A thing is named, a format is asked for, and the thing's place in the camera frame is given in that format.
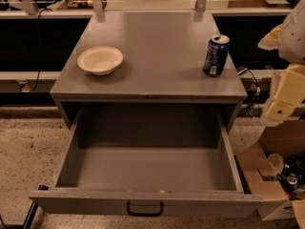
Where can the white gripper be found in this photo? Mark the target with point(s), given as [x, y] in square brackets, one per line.
[294, 38]

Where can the blue pepsi can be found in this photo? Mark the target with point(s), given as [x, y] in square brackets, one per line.
[217, 52]

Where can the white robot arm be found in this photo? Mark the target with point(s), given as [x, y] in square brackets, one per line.
[289, 39]

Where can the open grey top drawer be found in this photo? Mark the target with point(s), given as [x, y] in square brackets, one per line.
[177, 154]

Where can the grey metal drawer cabinet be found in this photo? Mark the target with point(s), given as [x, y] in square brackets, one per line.
[163, 57]

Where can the cardboard box with trash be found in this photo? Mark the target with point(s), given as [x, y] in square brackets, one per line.
[273, 168]

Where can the black drawer handle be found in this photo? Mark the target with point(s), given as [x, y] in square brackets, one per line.
[145, 210]

